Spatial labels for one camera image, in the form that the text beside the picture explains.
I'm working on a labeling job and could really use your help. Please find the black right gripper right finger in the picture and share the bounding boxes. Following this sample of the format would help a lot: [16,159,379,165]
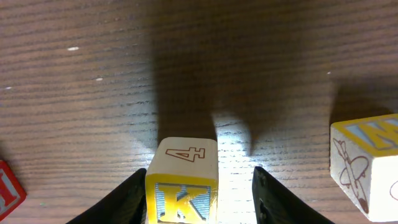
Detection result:
[252,166,333,224]

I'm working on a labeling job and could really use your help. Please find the red A block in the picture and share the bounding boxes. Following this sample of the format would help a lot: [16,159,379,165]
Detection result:
[0,161,27,221]

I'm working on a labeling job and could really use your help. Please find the yellow M airplane block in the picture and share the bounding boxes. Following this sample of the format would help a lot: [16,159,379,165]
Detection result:
[330,114,397,222]

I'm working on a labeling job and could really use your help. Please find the yellow K block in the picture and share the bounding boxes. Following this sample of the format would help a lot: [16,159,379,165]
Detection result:
[145,137,219,223]

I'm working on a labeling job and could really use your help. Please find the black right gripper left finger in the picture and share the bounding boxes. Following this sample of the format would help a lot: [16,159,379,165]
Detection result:
[68,168,146,224]

